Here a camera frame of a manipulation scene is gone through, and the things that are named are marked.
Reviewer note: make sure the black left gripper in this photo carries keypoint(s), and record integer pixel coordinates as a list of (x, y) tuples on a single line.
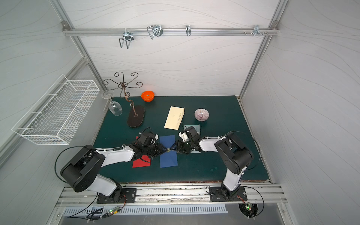
[(154, 148)]

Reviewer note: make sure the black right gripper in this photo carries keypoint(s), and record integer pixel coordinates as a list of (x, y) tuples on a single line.
[(181, 145)]

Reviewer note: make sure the blue envelope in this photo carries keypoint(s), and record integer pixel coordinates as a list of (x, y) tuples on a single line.
[(169, 158)]

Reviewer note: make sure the light teal envelope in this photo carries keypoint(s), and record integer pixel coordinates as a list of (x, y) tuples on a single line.
[(198, 130)]

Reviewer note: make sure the cream yellow envelope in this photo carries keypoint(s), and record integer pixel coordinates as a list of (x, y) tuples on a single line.
[(174, 118)]

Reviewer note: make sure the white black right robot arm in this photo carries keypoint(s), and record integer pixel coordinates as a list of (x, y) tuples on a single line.
[(232, 150)]

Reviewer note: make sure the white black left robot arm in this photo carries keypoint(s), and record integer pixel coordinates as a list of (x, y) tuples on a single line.
[(82, 171)]

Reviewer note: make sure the red envelope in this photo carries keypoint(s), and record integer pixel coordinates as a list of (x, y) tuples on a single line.
[(141, 158)]

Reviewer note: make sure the copper wine glass stand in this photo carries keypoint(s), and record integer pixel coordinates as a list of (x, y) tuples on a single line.
[(137, 112)]

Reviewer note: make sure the pink striped glass bowl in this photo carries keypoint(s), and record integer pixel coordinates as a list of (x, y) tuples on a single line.
[(201, 115)]

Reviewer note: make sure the orange bowl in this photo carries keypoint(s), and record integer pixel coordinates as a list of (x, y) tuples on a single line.
[(148, 96)]

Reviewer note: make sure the clear wine glass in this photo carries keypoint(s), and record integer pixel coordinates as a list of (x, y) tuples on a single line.
[(114, 107)]

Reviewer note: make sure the white vented strip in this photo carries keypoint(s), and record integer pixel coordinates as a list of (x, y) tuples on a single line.
[(192, 209)]

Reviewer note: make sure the small green circuit board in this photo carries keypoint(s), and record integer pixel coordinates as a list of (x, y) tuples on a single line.
[(114, 210)]

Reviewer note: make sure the metal double hook left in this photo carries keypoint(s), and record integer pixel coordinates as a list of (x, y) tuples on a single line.
[(126, 40)]

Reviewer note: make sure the metal double hook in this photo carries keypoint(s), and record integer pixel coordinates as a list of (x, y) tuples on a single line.
[(155, 31), (126, 40)]

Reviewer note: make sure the metal double hook middle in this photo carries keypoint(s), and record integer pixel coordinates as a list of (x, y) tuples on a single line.
[(155, 31)]

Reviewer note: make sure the small metal hook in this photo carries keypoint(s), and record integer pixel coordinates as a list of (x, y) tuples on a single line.
[(188, 30)]

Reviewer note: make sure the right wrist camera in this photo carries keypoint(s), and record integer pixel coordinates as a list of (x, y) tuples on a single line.
[(184, 136)]

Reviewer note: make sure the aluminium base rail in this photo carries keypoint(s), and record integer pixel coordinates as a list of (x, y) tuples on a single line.
[(180, 193)]

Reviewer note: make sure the white wire basket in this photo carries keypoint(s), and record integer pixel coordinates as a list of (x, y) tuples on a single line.
[(55, 118)]

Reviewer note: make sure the metal bracket hook right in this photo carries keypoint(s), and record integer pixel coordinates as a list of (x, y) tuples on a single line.
[(257, 32)]

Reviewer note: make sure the aluminium overhead rail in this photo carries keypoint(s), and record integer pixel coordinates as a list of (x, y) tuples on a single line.
[(168, 32)]

